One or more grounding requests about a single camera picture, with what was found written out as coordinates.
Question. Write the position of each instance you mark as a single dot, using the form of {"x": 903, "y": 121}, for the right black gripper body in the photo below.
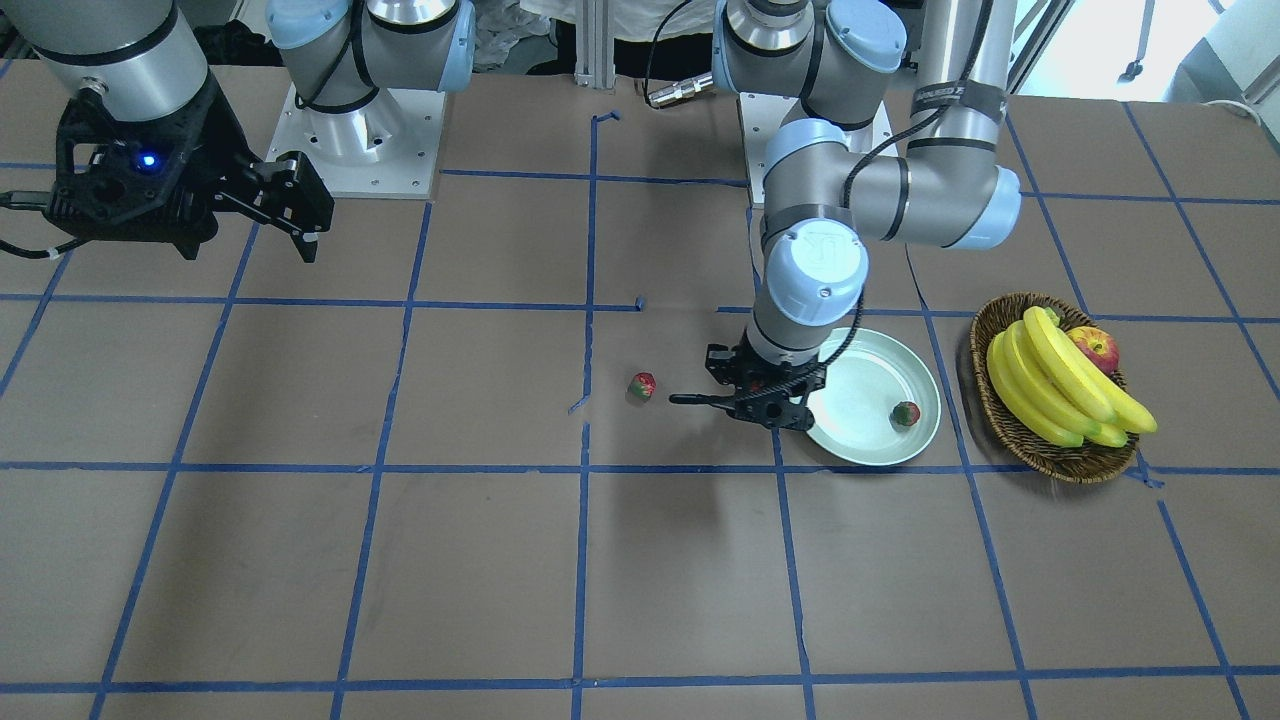
{"x": 226, "y": 160}

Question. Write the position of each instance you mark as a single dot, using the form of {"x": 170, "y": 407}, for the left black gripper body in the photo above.
{"x": 768, "y": 384}

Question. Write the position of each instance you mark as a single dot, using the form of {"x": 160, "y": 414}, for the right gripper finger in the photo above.
{"x": 302, "y": 226}

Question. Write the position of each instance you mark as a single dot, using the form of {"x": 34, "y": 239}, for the red strawberry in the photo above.
{"x": 906, "y": 414}
{"x": 643, "y": 386}

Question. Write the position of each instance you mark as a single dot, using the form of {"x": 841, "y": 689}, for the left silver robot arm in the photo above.
{"x": 829, "y": 190}

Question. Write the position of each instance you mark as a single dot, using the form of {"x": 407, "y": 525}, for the light green plate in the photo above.
{"x": 852, "y": 413}

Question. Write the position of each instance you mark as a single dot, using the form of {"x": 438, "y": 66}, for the yellow banana bunch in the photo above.
{"x": 1053, "y": 390}

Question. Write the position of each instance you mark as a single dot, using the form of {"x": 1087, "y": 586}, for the silver metal connector plug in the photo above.
{"x": 676, "y": 93}

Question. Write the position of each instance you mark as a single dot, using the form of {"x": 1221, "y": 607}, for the woven wicker basket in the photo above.
{"x": 1090, "y": 464}

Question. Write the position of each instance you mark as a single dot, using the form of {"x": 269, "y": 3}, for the red yellow apple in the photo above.
{"x": 1098, "y": 346}

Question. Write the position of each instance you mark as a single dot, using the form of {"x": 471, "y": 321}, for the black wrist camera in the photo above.
{"x": 122, "y": 181}

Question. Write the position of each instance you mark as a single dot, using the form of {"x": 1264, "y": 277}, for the aluminium frame post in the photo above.
{"x": 594, "y": 46}

